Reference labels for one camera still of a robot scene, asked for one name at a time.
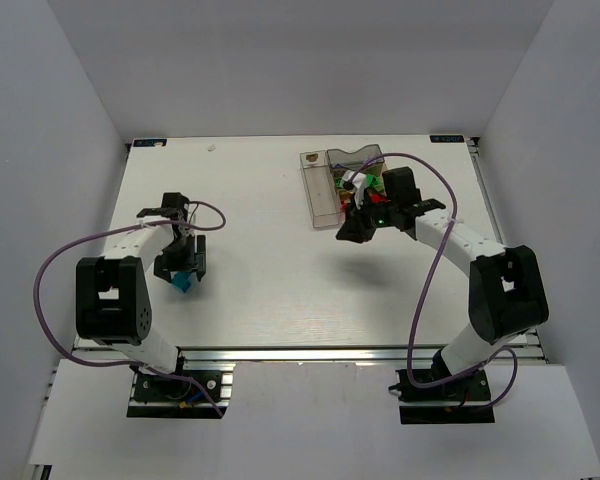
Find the cyan lego brick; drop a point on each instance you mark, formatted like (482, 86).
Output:
(183, 281)

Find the blue label left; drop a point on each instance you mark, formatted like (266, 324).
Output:
(149, 143)

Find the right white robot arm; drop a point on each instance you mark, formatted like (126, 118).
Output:
(506, 296)

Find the green lego plate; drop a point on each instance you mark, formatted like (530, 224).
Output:
(374, 182)

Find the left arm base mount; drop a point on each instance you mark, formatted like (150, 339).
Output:
(156, 397)

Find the blue label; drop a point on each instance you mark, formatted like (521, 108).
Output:
(437, 138)
(149, 143)

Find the blue label right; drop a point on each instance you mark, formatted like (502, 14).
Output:
(437, 138)

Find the tan amber middle container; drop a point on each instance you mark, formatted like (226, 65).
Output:
(340, 171)

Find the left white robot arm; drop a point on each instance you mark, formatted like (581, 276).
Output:
(113, 307)

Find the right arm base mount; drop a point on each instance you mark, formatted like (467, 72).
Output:
(462, 402)

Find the dark smoked container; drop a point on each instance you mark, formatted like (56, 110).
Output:
(342, 160)

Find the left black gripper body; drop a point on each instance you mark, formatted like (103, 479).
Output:
(181, 265)

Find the clear long narrow container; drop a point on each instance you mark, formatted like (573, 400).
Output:
(323, 201)

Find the clear front container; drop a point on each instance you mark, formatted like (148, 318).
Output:
(344, 202)

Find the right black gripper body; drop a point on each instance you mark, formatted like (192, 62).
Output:
(359, 220)

